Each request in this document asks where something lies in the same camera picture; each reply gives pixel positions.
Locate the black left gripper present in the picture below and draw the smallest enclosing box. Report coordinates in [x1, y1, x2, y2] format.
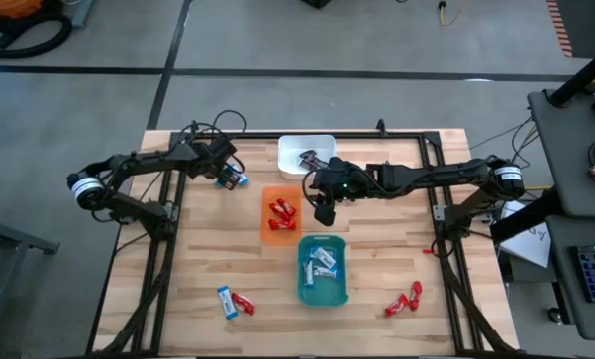
[188, 141, 249, 192]

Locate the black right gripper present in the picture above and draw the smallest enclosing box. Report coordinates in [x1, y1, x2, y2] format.
[308, 156, 374, 227]

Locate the red KitKat candy bar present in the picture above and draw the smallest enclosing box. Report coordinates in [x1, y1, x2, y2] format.
[383, 292, 411, 320]
[408, 280, 424, 313]
[230, 291, 256, 317]
[275, 197, 299, 217]
[267, 218, 298, 232]
[268, 200, 292, 223]

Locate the orange translucent plastic bin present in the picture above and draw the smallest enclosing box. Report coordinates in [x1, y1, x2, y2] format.
[259, 185, 304, 247]

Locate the white plastic bin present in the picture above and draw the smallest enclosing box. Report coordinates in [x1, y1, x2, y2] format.
[276, 133, 338, 181]

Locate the teal plastic bin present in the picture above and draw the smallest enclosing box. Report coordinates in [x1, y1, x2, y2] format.
[296, 234, 350, 309]

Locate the black desk leg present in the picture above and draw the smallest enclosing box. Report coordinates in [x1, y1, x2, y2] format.
[489, 186, 562, 245]

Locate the white paper sheet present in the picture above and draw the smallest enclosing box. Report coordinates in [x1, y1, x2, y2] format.
[497, 199, 553, 270]

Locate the grey cart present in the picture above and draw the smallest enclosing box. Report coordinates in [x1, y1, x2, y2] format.
[0, 198, 60, 359]

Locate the grey desk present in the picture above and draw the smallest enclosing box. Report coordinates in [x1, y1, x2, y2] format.
[527, 88, 595, 220]
[544, 214, 595, 342]

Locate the black diagonal pole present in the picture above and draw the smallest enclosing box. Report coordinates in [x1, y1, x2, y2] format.
[548, 42, 595, 107]

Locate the black mat with orange stripes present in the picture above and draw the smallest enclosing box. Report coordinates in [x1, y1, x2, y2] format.
[545, 0, 595, 59]

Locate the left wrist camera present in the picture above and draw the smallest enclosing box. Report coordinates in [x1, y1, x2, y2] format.
[210, 134, 240, 161]

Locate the black aluminium table frame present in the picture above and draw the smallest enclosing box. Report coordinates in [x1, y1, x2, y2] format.
[90, 129, 520, 358]

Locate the yellow floor cable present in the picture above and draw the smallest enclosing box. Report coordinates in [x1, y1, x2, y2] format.
[437, 0, 461, 27]

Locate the orange vacuum with black hose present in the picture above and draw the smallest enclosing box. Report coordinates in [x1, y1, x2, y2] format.
[0, 0, 74, 60]

